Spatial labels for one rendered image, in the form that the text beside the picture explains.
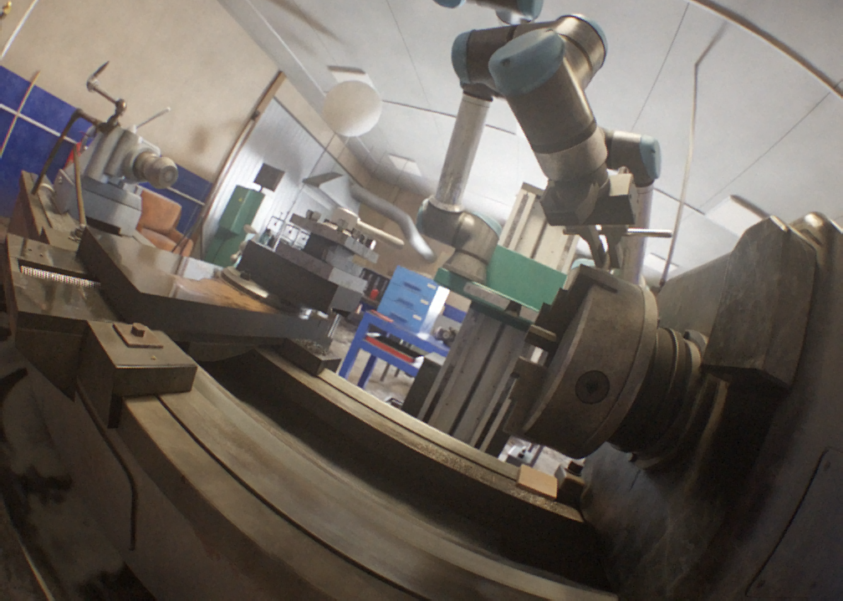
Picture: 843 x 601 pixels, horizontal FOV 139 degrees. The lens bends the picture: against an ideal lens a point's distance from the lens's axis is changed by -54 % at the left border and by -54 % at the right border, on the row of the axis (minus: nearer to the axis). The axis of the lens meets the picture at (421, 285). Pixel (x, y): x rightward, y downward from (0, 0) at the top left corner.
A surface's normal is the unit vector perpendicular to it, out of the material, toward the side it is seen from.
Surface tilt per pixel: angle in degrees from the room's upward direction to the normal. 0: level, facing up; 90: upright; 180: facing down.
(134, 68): 90
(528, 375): 71
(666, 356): 60
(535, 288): 90
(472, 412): 90
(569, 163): 148
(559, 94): 122
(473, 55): 141
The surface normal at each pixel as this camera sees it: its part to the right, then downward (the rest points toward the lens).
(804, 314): -0.24, -0.15
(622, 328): -0.07, -0.47
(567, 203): -0.55, -0.62
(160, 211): 0.89, 0.37
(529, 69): -0.25, 0.72
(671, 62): -0.42, 0.91
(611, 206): -0.50, 0.78
